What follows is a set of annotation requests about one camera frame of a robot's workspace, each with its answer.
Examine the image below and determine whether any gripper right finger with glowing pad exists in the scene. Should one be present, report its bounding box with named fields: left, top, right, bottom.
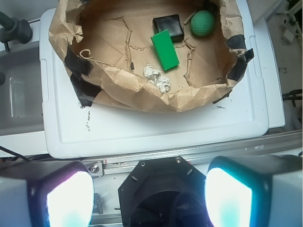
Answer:
left=205, top=155, right=303, bottom=227

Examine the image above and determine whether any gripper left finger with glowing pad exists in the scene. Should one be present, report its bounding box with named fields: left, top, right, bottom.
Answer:
left=0, top=161, right=94, bottom=227

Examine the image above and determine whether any green rectangular block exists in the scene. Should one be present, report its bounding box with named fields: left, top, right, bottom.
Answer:
left=151, top=29, right=179, bottom=71

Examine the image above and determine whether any black square block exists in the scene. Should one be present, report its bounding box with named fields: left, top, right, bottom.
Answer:
left=152, top=14, right=184, bottom=43

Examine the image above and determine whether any clear plastic container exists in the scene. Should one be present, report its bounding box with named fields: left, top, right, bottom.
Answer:
left=0, top=42, right=44, bottom=136

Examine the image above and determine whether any crumpled white paper wad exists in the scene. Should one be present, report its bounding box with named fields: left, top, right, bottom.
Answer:
left=143, top=64, right=171, bottom=93

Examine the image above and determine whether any grey clamp knob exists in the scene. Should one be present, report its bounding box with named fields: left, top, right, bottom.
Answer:
left=0, top=12, right=33, bottom=52

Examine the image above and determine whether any brown paper bag tray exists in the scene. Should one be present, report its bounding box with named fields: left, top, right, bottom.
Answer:
left=49, top=0, right=254, bottom=113

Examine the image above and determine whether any green dimpled ball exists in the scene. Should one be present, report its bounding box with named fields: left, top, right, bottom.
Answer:
left=190, top=10, right=215, bottom=36

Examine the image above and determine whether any aluminium extrusion rail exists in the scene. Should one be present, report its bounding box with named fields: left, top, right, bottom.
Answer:
left=81, top=130, right=303, bottom=175

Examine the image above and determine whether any metal corner bracket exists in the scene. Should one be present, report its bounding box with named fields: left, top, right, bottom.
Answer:
left=86, top=162, right=105, bottom=179

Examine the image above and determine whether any black octagonal mount plate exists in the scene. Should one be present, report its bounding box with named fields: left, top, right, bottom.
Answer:
left=118, top=156, right=212, bottom=227

